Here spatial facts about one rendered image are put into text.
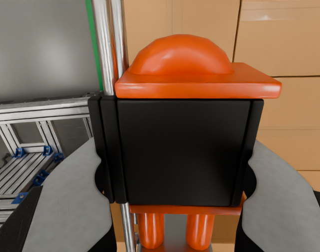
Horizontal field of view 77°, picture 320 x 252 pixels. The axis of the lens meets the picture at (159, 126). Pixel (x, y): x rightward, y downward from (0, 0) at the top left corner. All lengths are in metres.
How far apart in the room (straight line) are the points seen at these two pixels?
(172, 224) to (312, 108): 0.78
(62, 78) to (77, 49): 0.22
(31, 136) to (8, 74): 0.43
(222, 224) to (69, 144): 1.08
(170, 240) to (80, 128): 1.13
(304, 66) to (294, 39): 0.10
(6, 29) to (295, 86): 1.47
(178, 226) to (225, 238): 0.26
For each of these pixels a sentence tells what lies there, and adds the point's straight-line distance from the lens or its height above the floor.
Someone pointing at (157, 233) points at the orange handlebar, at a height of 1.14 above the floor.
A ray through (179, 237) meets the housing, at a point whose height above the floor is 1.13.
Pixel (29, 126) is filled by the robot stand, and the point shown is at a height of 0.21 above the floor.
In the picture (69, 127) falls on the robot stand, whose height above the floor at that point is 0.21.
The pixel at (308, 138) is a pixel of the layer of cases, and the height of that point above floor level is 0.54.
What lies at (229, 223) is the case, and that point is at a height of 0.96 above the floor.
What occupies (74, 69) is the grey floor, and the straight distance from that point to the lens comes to 1.39.
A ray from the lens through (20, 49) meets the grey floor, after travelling 1.52.
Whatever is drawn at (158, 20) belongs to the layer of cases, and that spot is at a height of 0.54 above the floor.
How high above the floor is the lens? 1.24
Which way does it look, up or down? 62 degrees down
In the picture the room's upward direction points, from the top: 175 degrees counter-clockwise
